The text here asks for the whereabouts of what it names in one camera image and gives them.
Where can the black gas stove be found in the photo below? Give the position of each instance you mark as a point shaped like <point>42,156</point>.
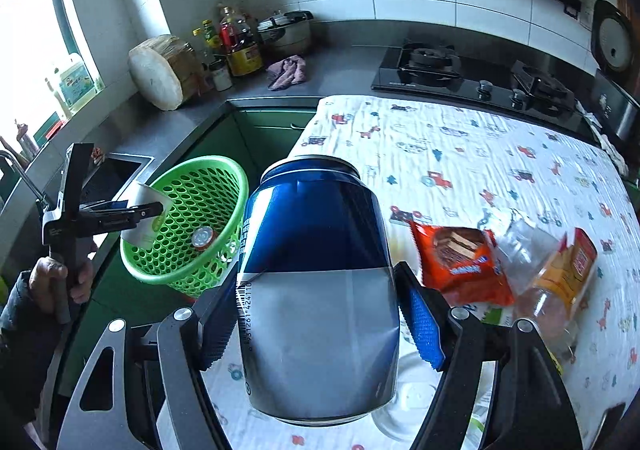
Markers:
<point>450,80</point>

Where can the clear plastic container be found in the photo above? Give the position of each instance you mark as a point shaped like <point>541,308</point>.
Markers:
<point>520,250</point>

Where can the small jar with white label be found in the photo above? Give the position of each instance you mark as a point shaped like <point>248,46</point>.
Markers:
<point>221,77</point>

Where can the pink rag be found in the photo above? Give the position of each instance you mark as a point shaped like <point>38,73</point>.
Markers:
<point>287,72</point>

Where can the white paper cup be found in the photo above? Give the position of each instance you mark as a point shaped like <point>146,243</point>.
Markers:
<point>142,235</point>

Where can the white rag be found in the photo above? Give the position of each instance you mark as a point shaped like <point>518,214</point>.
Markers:
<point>607,140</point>

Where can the wall socket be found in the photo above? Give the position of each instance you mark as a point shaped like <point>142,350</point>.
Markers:
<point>585,14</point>

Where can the white green paper packet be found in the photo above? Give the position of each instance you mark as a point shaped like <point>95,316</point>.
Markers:
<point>487,316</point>

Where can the person's left hand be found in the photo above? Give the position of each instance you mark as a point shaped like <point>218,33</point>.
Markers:
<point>47,272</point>

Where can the green kitchen cabinet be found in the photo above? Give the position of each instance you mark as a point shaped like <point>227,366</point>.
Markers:
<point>272,135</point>

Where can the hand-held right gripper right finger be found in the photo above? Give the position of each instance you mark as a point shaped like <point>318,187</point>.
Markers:
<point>425,325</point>

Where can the flat green and red box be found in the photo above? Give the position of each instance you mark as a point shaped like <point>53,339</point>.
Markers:
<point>50,125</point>

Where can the small red and silver can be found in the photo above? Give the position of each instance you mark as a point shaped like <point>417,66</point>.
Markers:
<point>203,237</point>

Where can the metal faucet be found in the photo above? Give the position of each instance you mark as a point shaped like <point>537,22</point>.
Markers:
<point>25,180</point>

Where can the green plastic basket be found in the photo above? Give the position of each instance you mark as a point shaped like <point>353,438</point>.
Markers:
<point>150,272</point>

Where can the yellow bottle with green cap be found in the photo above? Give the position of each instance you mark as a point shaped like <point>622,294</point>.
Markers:
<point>210,35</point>

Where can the black rice cooker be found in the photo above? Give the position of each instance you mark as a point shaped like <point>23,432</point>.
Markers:
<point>615,45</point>

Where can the blue and silver drink can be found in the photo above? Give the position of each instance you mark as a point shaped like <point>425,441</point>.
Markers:
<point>320,280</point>

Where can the orange snack packet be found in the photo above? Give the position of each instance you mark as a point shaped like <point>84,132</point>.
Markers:
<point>450,255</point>

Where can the red liquid bottle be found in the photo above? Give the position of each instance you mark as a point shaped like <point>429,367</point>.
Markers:
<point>229,32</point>

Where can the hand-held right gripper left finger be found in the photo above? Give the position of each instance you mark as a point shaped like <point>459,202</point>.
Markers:
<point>220,325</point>

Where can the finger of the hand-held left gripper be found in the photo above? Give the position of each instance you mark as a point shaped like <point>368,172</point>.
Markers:
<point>135,215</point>
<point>117,205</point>

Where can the printed white cloth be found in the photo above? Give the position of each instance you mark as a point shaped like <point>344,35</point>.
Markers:
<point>450,155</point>

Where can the dark sauce bottle yellow label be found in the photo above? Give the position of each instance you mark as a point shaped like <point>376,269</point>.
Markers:
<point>246,60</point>

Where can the clear bottle with orange label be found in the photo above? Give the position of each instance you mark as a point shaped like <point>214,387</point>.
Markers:
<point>560,280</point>

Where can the steel sink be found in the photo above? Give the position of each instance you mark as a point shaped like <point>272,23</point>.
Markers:
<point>115,175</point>

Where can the white detergent jug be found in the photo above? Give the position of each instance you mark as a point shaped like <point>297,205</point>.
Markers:
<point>75,85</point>

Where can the metal cooking pot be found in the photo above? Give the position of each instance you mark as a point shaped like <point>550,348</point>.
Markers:
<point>285,37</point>

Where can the round wooden chopping block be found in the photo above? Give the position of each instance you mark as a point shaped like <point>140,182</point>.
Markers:
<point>155,75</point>

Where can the small reddish object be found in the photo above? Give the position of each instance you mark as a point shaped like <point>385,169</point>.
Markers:
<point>96,158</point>

